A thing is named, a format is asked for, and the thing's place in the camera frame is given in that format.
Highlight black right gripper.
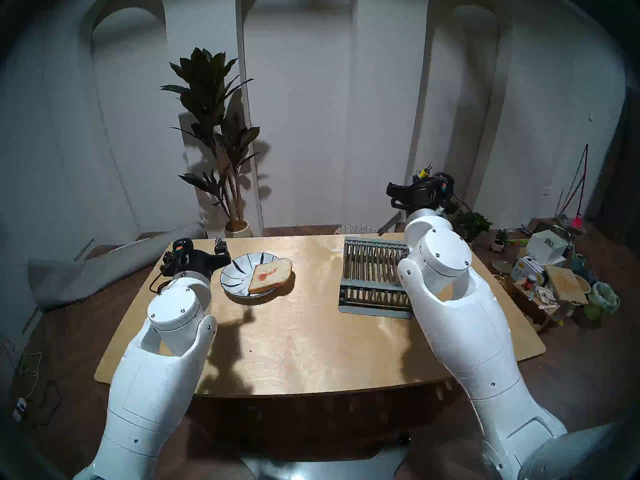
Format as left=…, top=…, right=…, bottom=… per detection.
left=386, top=179, right=456, bottom=217

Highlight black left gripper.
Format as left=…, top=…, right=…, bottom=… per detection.
left=160, top=237, right=232, bottom=282

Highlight blue striped ceramic plate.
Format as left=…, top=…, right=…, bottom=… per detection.
left=220, top=253, right=281, bottom=299

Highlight grey metal dish rack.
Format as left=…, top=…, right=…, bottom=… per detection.
left=338, top=236, right=416, bottom=320

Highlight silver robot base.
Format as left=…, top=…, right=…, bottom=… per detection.
left=240, top=434, right=416, bottom=480

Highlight slice of white bread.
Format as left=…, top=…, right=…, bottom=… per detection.
left=247, top=258, right=293, bottom=294

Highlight small bushy potted plant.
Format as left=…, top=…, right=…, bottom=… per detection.
left=452, top=211, right=493, bottom=247

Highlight white and yellow carton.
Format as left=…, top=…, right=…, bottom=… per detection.
left=510, top=256, right=546, bottom=285

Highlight white open box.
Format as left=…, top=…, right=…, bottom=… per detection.
left=525, top=229, right=569, bottom=266

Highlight rolled grey floor mat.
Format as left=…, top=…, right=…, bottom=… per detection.
left=26, top=221, right=207, bottom=312

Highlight low wooden stool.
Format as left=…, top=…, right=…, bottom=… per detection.
left=507, top=279, right=561, bottom=333

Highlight tall potted leafy plant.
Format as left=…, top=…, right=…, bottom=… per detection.
left=160, top=47, right=263, bottom=239

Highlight wooden cutting board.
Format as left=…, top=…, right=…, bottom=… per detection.
left=544, top=264, right=590, bottom=306

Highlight dark grey door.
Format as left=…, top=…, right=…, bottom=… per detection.
left=597, top=84, right=640, bottom=235

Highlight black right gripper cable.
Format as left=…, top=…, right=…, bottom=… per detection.
left=435, top=194, right=473, bottom=220

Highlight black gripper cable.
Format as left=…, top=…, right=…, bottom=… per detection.
left=149, top=261, right=173, bottom=297
left=435, top=194, right=473, bottom=220

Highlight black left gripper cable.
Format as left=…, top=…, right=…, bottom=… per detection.
left=149, top=261, right=173, bottom=297

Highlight white floor cable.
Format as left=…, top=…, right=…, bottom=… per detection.
left=20, top=351, right=43, bottom=402

